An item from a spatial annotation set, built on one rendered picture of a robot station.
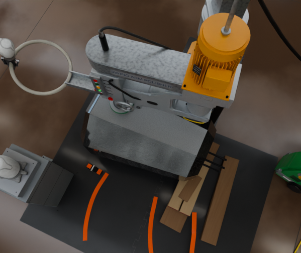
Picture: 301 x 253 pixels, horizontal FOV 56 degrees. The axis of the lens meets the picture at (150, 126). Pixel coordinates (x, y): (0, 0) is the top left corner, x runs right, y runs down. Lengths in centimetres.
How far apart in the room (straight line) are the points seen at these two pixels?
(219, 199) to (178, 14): 255
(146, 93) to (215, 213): 168
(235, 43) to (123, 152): 160
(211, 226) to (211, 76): 205
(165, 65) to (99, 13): 270
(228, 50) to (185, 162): 137
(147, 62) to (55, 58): 245
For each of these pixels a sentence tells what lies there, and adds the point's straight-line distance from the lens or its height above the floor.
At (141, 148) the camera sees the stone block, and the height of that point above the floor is 77.
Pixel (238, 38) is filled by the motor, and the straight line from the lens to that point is 140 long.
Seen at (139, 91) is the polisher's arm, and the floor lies 144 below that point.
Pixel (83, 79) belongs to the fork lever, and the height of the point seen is 111.
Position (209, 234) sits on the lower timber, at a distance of 317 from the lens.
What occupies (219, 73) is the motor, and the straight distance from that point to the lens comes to 144.
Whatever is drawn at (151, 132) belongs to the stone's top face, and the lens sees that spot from 248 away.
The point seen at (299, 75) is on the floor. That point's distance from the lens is 411.
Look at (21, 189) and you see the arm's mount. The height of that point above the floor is 88.
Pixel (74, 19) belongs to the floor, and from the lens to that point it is 435.
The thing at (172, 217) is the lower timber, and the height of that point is 13.
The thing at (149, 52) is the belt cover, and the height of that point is 174.
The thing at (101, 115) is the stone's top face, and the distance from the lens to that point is 258.
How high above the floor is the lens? 324
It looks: 71 degrees down
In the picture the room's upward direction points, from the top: 4 degrees counter-clockwise
